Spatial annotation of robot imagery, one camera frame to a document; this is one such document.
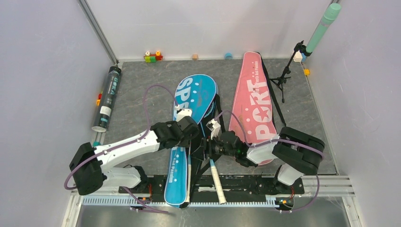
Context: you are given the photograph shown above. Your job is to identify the black mini tripod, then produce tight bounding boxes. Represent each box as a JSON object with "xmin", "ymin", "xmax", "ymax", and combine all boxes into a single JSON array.
[{"xmin": 270, "ymin": 40, "xmax": 304, "ymax": 103}]

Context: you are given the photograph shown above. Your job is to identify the white slotted cable duct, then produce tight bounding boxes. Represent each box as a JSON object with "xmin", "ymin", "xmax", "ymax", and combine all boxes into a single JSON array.
[{"xmin": 82, "ymin": 195, "xmax": 279, "ymax": 208}]

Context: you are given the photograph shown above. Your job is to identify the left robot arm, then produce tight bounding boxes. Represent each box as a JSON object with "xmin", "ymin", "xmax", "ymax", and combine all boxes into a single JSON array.
[{"xmin": 64, "ymin": 116, "xmax": 200, "ymax": 195}]

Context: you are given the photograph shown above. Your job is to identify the blue racket cover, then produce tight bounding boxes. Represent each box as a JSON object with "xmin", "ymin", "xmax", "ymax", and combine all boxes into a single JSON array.
[{"xmin": 164, "ymin": 74, "xmax": 218, "ymax": 208}]

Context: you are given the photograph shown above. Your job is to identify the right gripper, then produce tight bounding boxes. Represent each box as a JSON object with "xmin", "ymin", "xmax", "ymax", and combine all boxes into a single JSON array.
[{"xmin": 191, "ymin": 132, "xmax": 236, "ymax": 161}]

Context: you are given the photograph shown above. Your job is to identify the toy blocks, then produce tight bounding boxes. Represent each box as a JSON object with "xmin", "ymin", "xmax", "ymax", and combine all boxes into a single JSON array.
[
  {"xmin": 143, "ymin": 51, "xmax": 163, "ymax": 63},
  {"xmin": 96, "ymin": 93, "xmax": 102, "ymax": 106}
]

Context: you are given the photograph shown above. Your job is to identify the pink racket cover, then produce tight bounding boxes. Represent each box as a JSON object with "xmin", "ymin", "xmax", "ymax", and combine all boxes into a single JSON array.
[{"xmin": 229, "ymin": 52, "xmax": 278, "ymax": 165}]

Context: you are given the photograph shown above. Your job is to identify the toy blocks at back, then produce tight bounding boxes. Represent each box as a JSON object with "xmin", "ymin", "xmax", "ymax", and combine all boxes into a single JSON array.
[{"xmin": 143, "ymin": 51, "xmax": 163, "ymax": 63}]

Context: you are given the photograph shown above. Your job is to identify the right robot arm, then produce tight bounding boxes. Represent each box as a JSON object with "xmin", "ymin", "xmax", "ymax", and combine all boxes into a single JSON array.
[{"xmin": 202, "ymin": 127, "xmax": 325, "ymax": 193}]

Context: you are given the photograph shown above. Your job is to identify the green foam tube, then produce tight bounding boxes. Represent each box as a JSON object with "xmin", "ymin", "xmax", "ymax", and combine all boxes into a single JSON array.
[{"xmin": 305, "ymin": 3, "xmax": 341, "ymax": 56}]

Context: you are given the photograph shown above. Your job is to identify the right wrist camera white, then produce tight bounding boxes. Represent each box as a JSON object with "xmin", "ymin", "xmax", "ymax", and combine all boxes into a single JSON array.
[{"xmin": 206, "ymin": 119, "xmax": 222, "ymax": 140}]

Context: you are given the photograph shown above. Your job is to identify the black shuttlecock tube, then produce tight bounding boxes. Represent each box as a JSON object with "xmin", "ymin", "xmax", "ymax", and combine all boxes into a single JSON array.
[{"xmin": 92, "ymin": 66, "xmax": 122, "ymax": 133}]

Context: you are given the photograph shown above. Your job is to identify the toy blocks at left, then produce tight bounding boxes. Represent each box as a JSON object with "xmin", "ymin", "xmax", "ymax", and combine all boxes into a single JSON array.
[{"xmin": 96, "ymin": 93, "xmax": 102, "ymax": 106}]

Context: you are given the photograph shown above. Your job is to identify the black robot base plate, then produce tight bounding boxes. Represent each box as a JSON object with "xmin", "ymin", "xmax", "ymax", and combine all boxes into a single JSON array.
[{"xmin": 130, "ymin": 175, "xmax": 305, "ymax": 203}]

